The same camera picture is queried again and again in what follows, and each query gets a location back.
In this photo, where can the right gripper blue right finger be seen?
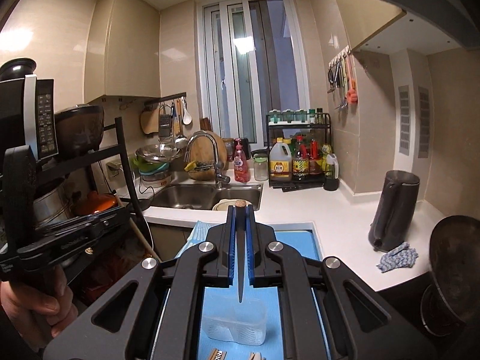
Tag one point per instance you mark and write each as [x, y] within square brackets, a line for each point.
[250, 244]

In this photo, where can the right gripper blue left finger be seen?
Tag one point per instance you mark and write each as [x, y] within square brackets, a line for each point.
[230, 233]

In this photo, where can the wooden chopstick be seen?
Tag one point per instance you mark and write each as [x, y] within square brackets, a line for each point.
[240, 207]
[255, 356]
[217, 354]

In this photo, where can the chrome kitchen faucet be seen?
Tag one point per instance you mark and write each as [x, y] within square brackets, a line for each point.
[221, 179]

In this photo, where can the hanging kitchen tools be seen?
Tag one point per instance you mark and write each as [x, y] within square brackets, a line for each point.
[341, 79]

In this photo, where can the left human hand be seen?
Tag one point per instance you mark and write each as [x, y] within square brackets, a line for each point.
[39, 317]

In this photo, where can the pink dish soap bottle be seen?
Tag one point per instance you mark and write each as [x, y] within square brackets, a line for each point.
[240, 164]

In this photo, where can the stainless steel sink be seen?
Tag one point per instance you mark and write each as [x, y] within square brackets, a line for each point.
[205, 196]

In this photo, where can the large steel stockpot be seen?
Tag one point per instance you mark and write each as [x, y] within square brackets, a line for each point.
[54, 207]

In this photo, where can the glass jar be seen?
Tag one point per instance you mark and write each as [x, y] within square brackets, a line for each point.
[261, 167]

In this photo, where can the blue patterned table mat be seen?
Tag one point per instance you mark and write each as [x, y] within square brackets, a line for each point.
[300, 236]

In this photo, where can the wooden cutting board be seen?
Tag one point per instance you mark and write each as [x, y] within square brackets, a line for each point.
[202, 151]

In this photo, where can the large cooking oil jug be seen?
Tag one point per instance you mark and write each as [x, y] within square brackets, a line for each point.
[280, 160]

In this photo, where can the orange lidded pot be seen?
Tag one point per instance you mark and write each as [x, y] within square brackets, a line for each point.
[95, 203]

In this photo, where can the black condiment rack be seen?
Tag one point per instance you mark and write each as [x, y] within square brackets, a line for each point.
[309, 137]

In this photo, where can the steel mixing bowl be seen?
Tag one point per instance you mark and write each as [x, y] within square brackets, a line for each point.
[159, 153]

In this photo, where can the clear plastic utensil holder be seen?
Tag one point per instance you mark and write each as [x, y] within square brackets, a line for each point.
[227, 319]

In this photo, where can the black shelving rack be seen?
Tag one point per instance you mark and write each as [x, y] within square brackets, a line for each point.
[48, 172]

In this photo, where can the dark rice cooker bowl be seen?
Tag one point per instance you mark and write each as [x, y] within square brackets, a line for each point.
[79, 129]

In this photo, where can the microwave oven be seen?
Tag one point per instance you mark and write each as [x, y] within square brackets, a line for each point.
[27, 116]

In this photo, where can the black electric kettle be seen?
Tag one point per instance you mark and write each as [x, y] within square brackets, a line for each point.
[394, 211]

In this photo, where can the blue white dish cloth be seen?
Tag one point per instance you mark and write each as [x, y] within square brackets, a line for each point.
[403, 256]

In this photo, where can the window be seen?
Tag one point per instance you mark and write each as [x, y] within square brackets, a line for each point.
[251, 61]

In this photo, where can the black gas stove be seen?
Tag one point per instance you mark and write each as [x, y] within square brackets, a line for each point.
[418, 301]

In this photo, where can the black wok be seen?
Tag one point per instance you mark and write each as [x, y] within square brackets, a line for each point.
[454, 263]

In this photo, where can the range hood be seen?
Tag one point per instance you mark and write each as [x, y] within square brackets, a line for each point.
[420, 3]

